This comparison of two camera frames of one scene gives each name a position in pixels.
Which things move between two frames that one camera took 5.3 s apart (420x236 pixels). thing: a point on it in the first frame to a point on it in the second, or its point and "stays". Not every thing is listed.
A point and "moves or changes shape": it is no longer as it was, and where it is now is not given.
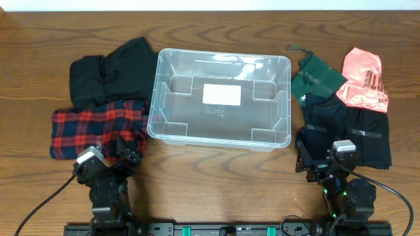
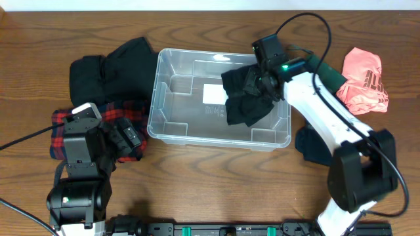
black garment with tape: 369,129 moves or changes shape
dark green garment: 315,77 stays
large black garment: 126,73 stays
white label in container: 224,94 stays
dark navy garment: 325,124 to 243,107
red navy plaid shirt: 75,128 stays
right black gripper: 304,160 to 251,84
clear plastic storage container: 222,99 stays
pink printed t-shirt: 364,88 stays
